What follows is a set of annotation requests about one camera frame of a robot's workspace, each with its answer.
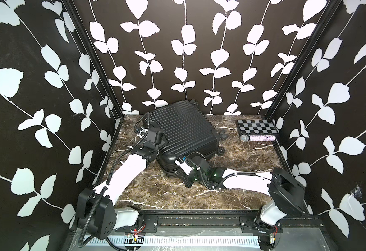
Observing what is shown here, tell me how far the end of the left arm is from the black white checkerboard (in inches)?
27.4

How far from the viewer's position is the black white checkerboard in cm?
110

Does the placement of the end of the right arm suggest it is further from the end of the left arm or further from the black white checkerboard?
the black white checkerboard

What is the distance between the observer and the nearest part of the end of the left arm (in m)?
0.57
